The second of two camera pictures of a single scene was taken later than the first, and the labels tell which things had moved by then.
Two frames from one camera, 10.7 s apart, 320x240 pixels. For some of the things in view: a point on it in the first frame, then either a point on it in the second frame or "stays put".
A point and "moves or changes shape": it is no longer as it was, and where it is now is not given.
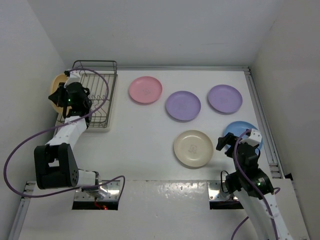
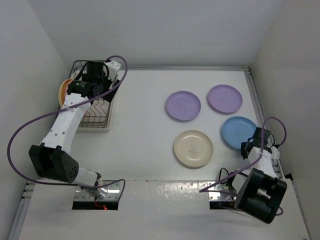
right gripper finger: [227, 139] to [245, 146]
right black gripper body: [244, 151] to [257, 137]
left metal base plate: [109, 191] stays put
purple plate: [225, 98] stays put
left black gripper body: [61, 99] to [105, 84]
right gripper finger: [230, 152] to [245, 153]
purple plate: [183, 105] stays put
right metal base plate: [216, 193] stays put
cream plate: [193, 148] stays put
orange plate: [59, 78] moves or changes shape
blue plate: [238, 129] moves or changes shape
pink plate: [145, 89] to [96, 112]
